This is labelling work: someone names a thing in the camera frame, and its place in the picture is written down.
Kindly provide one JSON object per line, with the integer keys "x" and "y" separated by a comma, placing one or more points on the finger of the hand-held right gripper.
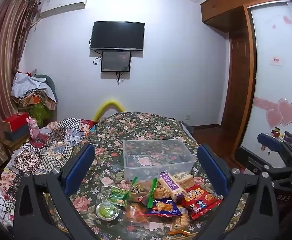
{"x": 253, "y": 158}
{"x": 268, "y": 140}

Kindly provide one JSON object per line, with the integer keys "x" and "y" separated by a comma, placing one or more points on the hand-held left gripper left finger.
{"x": 82, "y": 166}

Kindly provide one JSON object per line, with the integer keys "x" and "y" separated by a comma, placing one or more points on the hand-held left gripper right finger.
{"x": 211, "y": 170}

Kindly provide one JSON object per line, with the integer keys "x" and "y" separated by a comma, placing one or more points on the clear plastic storage box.
{"x": 158, "y": 155}

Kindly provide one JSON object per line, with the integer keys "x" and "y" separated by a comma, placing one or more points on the blue biscuit packet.
{"x": 164, "y": 207}

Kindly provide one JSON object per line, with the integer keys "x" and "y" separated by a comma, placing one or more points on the small dark jar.
{"x": 276, "y": 131}

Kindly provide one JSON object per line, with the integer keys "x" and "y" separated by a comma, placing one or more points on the small purple jar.
{"x": 288, "y": 137}

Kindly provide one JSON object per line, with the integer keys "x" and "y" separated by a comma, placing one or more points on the beige cracker packet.
{"x": 183, "y": 178}

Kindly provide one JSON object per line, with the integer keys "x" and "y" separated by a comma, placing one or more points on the red snack packet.
{"x": 201, "y": 201}

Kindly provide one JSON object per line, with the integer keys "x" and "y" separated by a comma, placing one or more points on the patchwork quilt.
{"x": 53, "y": 145}

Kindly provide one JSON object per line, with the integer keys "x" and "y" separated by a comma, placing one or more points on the purple wafer packet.
{"x": 170, "y": 183}

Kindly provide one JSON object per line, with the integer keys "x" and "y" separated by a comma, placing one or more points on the green pea packet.
{"x": 118, "y": 195}

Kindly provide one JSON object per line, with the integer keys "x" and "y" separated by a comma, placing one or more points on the green jelly cup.
{"x": 107, "y": 210}

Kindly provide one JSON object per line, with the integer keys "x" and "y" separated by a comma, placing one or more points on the frosted sliding door with hearts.
{"x": 276, "y": 85}

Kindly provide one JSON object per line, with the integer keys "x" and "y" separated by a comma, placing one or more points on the clear square cracker packet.
{"x": 180, "y": 217}

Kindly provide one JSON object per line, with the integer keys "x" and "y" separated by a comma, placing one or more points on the clear packet fried snack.
{"x": 139, "y": 188}

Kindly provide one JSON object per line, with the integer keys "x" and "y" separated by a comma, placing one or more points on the pink plush toy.
{"x": 33, "y": 127}

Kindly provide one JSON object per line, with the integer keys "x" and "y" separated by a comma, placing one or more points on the wooden door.
{"x": 238, "y": 85}

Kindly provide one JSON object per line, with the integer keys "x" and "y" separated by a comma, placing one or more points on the floral blanket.
{"x": 136, "y": 127}

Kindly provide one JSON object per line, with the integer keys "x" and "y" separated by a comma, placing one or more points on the green cloth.
{"x": 39, "y": 115}

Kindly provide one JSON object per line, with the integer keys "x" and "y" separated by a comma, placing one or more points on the yellow foam tube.
{"x": 108, "y": 105}

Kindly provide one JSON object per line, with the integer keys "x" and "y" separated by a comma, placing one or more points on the clear orange bread packet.
{"x": 136, "y": 213}

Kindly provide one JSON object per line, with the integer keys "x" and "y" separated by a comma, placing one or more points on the dark grey box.
{"x": 17, "y": 133}

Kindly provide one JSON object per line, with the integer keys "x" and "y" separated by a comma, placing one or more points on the red box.
{"x": 15, "y": 121}

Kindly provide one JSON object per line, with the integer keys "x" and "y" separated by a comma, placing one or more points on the pile of clothes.
{"x": 28, "y": 85}

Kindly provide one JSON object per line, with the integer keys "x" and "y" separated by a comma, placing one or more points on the striped brown curtain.
{"x": 3, "y": 55}

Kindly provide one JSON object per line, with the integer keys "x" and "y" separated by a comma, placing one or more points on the wooden overhead cabinet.
{"x": 223, "y": 7}

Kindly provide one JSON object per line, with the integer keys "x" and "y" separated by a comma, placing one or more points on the white air conditioner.
{"x": 63, "y": 3}

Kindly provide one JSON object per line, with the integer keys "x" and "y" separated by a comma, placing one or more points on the small wall monitor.
{"x": 115, "y": 61}

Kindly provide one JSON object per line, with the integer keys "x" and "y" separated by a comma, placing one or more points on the wall television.
{"x": 117, "y": 35}

